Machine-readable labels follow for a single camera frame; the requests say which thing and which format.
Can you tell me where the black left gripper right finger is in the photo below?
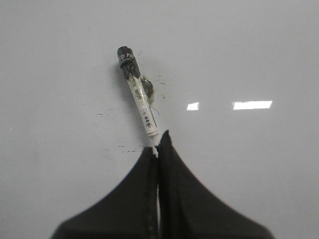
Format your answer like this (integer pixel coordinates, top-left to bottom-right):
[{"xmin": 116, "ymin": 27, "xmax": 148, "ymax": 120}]
[{"xmin": 158, "ymin": 131, "xmax": 274, "ymax": 239}]

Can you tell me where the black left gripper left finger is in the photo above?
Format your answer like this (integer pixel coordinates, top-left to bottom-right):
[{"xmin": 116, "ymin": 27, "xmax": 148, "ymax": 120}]
[{"xmin": 52, "ymin": 147, "xmax": 158, "ymax": 239}]

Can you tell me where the white whiteboard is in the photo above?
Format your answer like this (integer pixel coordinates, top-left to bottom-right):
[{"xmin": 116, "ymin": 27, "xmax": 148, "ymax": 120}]
[{"xmin": 0, "ymin": 0, "xmax": 319, "ymax": 239}]

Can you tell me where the white marker with black cap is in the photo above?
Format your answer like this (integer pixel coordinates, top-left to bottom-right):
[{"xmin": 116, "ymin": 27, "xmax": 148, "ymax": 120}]
[{"xmin": 117, "ymin": 46, "xmax": 160, "ymax": 155}]

